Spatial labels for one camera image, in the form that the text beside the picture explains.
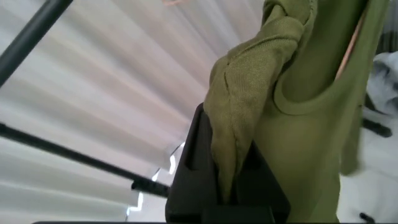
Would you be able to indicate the green long-sleeved shirt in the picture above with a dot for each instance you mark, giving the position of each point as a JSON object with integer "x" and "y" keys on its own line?
{"x": 304, "y": 140}

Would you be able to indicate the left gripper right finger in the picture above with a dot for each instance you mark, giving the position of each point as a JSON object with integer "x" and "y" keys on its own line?
{"x": 261, "y": 186}

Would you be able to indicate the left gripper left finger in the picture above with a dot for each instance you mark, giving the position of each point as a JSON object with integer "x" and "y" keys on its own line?
{"x": 192, "y": 174}

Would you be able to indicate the white curtain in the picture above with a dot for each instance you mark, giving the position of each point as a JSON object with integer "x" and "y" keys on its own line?
{"x": 124, "y": 77}

